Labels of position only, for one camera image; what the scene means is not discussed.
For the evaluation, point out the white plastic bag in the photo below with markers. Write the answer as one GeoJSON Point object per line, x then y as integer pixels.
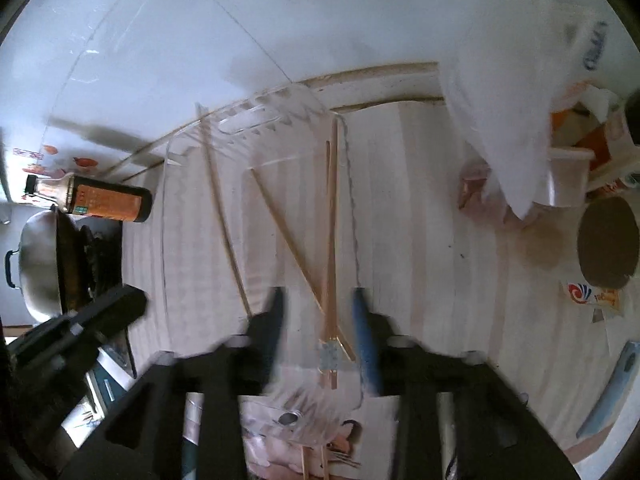
{"type": "Point", "coordinates": [500, 125]}

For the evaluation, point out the wooden chopstick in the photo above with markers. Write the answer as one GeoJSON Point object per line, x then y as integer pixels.
{"type": "Point", "coordinates": [326, 210]}
{"type": "Point", "coordinates": [334, 210]}
{"type": "Point", "coordinates": [290, 245]}
{"type": "Point", "coordinates": [303, 462]}

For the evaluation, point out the translucent plastic cup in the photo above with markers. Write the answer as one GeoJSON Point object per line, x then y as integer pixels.
{"type": "Point", "coordinates": [570, 180]}

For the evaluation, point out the orange white package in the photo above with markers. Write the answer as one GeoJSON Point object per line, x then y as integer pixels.
{"type": "Point", "coordinates": [597, 142]}

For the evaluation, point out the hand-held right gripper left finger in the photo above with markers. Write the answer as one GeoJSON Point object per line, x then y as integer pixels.
{"type": "Point", "coordinates": [272, 322]}

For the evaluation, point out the blue kitchen cabinet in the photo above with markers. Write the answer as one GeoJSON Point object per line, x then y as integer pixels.
{"type": "Point", "coordinates": [107, 385]}

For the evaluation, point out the clear plastic utensil tray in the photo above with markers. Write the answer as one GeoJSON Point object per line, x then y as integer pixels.
{"type": "Point", "coordinates": [250, 120]}

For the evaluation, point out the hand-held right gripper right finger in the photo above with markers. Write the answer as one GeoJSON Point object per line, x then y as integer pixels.
{"type": "Point", "coordinates": [365, 347]}

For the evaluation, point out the steel wok with lid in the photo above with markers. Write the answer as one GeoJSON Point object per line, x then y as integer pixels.
{"type": "Point", "coordinates": [70, 260]}

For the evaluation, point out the steel wok lid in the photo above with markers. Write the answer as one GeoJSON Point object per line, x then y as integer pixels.
{"type": "Point", "coordinates": [37, 265]}

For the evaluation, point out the gas stove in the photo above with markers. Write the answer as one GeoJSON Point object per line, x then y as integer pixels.
{"type": "Point", "coordinates": [107, 260]}

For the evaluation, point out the jar with brown lid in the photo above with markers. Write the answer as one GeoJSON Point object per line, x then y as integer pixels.
{"type": "Point", "coordinates": [607, 242]}

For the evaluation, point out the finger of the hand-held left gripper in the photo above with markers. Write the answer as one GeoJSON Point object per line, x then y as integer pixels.
{"type": "Point", "coordinates": [107, 312]}

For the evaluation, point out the striped cat print mat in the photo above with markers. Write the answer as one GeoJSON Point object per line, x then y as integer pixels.
{"type": "Point", "coordinates": [415, 235]}

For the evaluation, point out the small printed sachet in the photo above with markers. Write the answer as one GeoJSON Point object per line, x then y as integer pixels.
{"type": "Point", "coordinates": [592, 297]}

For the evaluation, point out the dark sauce bottle orange label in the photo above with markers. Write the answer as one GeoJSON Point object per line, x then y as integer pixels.
{"type": "Point", "coordinates": [100, 202]}

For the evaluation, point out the pink brown small object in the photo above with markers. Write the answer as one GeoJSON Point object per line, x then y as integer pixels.
{"type": "Point", "coordinates": [472, 180]}

